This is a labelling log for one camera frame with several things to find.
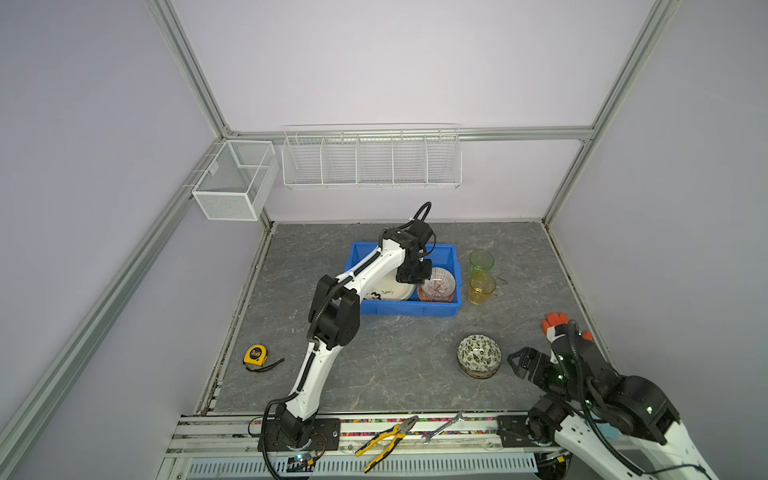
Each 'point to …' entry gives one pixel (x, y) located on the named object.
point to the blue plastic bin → (444, 256)
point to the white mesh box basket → (239, 181)
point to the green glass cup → (480, 260)
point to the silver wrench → (459, 416)
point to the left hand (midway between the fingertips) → (427, 284)
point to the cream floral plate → (386, 287)
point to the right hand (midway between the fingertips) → (521, 366)
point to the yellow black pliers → (397, 433)
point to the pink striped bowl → (439, 287)
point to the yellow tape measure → (255, 358)
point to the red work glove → (556, 319)
